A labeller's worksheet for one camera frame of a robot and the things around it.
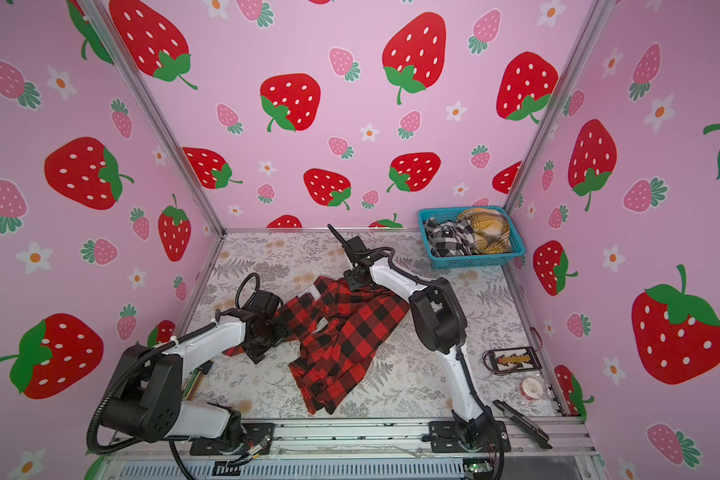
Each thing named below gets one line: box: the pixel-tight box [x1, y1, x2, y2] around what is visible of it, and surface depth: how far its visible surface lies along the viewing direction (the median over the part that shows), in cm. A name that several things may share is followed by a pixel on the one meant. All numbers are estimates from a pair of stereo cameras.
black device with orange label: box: [489, 346, 543, 372], surface depth 88 cm
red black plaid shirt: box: [230, 277, 410, 415], surface depth 91 cm
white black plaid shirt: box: [424, 218, 474, 257], surface depth 109 cm
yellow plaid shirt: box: [458, 208, 512, 254], surface depth 110 cm
